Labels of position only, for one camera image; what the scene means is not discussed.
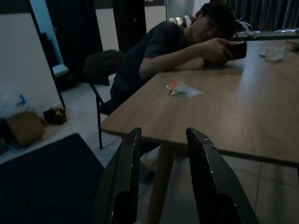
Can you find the black folding chair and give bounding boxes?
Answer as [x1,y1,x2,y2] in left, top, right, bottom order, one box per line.
[83,49,126,150]

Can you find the dark curtain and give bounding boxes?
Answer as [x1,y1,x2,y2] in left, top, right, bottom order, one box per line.
[235,0,299,32]

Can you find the dark door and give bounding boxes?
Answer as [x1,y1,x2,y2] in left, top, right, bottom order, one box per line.
[45,0,104,85]
[113,0,150,53]

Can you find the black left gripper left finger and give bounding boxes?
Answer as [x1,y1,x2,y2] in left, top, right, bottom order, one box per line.
[90,127,142,224]

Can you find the small black bag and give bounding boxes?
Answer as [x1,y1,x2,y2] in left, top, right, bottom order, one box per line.
[43,106,68,126]

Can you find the person in dark shirt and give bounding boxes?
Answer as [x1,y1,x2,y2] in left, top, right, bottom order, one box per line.
[109,1,248,180]

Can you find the wooden table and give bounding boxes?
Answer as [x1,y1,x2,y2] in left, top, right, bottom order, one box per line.
[100,38,299,224]

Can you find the brown cardboard box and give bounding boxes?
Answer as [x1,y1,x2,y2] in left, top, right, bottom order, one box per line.
[4,111,46,148]

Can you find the keys with orange tag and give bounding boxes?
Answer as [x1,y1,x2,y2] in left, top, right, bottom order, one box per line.
[166,78,187,97]

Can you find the black smartphone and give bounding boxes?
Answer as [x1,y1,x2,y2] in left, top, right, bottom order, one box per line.
[224,41,248,62]

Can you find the clear plastic bag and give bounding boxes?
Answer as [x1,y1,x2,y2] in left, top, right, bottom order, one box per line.
[0,90,45,117]

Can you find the black floor mat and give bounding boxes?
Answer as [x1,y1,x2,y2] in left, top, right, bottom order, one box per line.
[0,133,106,224]

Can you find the clear plastic pouch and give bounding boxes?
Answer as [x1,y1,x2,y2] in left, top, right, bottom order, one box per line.
[174,84,205,99]

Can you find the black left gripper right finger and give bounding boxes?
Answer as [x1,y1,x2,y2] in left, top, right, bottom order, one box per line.
[185,127,259,224]

